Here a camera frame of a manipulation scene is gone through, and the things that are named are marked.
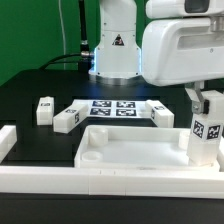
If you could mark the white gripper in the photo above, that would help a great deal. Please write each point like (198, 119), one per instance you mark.
(177, 51)

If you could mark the white desk top panel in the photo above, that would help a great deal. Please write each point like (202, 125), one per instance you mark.
(140, 148)

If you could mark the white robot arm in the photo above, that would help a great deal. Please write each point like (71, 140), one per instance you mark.
(117, 58)

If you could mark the fiducial marker sheet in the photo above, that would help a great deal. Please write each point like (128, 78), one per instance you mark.
(115, 109)

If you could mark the white U-shaped obstacle fence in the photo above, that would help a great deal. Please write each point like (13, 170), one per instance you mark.
(96, 181)

